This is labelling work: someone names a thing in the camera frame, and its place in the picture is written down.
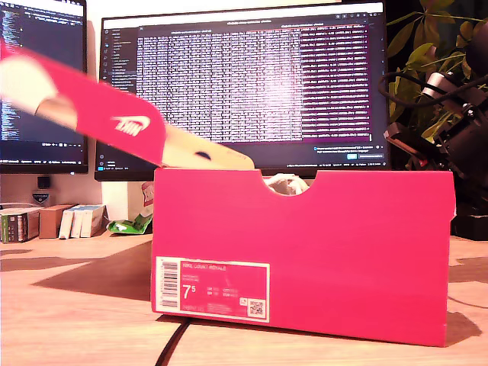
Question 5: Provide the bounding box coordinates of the black looping arm cable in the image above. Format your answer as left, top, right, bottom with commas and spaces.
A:
377, 70, 488, 108

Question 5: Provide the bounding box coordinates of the green printed cardboard box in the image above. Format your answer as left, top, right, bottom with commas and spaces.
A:
0, 207, 41, 245

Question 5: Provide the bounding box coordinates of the green snack bag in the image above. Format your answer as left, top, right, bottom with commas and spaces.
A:
106, 212, 154, 236

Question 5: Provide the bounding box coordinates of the black computer monitor with code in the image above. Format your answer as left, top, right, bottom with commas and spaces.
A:
0, 0, 89, 175

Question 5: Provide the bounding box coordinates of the white tissue paper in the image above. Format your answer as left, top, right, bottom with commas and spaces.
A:
265, 173, 316, 196

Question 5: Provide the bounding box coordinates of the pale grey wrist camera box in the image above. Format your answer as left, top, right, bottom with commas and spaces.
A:
422, 71, 448, 101

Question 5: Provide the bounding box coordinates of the red Nike shoebox with lid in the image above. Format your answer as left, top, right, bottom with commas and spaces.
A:
0, 37, 458, 348

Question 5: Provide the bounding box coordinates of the wide black monitor with terminal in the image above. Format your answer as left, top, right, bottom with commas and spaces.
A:
94, 2, 392, 182

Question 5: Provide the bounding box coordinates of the red white printed can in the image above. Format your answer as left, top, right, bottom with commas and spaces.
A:
140, 181, 156, 209

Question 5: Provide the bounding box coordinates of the small white blue box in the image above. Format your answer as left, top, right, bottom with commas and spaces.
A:
80, 204, 108, 239
70, 205, 91, 239
58, 207, 76, 240

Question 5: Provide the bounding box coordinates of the black cable on table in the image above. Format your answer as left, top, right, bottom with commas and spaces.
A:
154, 319, 191, 366

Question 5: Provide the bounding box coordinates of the green leafy houseplant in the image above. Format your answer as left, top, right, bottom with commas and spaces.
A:
387, 0, 488, 169

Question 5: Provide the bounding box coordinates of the brown cardboard box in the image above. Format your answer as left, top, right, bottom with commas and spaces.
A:
37, 204, 77, 240

